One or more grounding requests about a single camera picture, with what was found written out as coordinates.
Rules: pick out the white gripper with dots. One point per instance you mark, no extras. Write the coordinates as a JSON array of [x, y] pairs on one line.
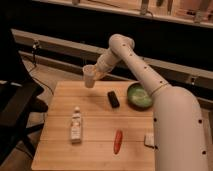
[[105, 64]]

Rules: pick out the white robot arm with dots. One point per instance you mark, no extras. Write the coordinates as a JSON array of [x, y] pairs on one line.
[[179, 139]]

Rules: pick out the green ceramic bowl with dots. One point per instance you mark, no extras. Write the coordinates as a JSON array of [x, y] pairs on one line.
[[138, 97]]

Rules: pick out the black rectangular remote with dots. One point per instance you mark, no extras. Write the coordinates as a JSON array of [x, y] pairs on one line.
[[113, 99]]

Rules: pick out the white glue bottle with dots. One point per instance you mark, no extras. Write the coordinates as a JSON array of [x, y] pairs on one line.
[[76, 126]]

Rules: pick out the red chili pepper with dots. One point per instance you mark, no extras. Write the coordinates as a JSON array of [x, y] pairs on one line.
[[117, 141]]

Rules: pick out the black office chair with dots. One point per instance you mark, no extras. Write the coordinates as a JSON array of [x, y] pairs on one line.
[[18, 97]]

